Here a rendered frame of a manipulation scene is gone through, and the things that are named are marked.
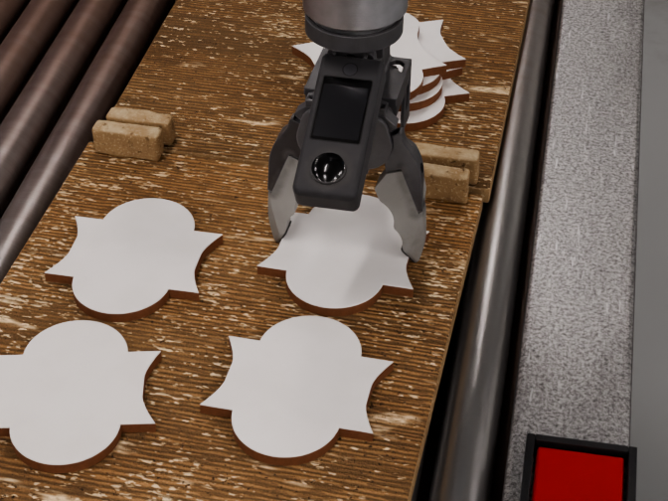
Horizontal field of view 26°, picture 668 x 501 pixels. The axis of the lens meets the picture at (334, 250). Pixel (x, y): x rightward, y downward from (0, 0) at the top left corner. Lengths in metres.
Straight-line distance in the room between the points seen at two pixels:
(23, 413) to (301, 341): 0.20
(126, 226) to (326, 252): 0.16
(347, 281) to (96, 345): 0.20
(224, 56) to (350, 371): 0.45
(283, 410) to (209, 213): 0.24
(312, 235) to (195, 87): 0.25
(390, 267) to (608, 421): 0.21
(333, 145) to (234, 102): 0.33
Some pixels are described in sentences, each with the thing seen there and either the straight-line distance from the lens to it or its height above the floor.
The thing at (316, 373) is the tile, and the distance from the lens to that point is 1.04.
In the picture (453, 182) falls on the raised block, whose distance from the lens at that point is 1.19.
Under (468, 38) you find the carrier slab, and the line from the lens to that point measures 1.43.
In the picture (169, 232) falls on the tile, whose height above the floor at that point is 0.95.
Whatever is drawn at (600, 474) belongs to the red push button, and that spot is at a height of 0.93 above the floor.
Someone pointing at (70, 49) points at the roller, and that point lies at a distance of 1.46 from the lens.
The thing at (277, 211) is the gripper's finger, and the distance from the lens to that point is 1.13.
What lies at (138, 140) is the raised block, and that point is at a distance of 1.25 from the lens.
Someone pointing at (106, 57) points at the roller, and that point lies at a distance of 1.44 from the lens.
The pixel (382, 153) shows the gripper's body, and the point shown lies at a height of 1.05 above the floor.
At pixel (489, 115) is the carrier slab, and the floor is 0.94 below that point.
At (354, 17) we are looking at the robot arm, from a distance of 1.01.
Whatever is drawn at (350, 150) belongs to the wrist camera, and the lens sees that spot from 1.01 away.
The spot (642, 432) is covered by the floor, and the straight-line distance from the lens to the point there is 2.35.
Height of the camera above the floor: 1.67
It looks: 39 degrees down
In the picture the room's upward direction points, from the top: straight up
